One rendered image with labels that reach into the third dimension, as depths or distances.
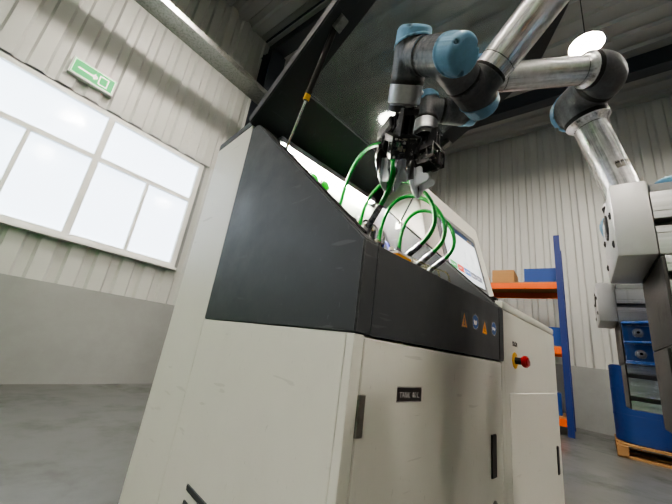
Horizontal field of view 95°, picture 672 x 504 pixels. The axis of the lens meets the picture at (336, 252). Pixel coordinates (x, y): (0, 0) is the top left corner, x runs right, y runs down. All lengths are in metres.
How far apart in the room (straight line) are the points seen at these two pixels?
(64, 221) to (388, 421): 4.27
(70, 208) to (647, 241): 4.57
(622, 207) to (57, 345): 4.49
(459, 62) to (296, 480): 0.76
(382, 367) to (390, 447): 0.13
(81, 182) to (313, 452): 4.36
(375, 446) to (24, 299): 4.10
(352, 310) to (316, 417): 0.18
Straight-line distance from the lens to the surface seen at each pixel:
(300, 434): 0.58
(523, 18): 0.84
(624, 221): 0.48
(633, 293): 0.97
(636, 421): 5.43
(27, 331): 4.43
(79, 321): 4.50
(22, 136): 4.65
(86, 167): 4.73
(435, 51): 0.71
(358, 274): 0.52
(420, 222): 1.37
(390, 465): 0.63
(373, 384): 0.55
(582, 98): 1.26
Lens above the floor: 0.77
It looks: 17 degrees up
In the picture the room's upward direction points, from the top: 8 degrees clockwise
